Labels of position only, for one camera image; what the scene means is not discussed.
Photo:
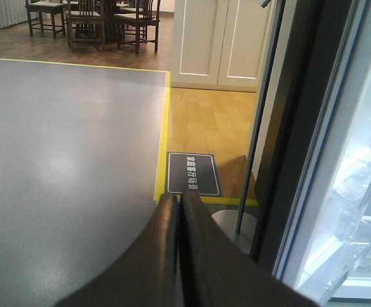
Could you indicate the white panelled cabinet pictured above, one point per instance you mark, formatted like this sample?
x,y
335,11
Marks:
x,y
220,45

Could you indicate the dark floor sign sticker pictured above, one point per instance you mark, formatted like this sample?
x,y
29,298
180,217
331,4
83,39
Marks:
x,y
192,172

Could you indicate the metal sign stand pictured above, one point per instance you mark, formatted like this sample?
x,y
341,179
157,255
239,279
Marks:
x,y
238,225

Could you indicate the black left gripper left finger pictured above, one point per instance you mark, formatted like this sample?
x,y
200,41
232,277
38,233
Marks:
x,y
145,274

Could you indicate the clear lower door bin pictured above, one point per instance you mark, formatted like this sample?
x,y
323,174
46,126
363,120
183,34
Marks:
x,y
342,238

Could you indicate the fridge door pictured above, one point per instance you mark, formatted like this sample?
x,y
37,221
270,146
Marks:
x,y
318,112

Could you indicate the wooden dining chair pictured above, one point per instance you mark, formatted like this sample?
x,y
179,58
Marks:
x,y
142,17
46,16
86,25

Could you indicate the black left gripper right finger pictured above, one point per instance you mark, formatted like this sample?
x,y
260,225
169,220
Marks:
x,y
217,273

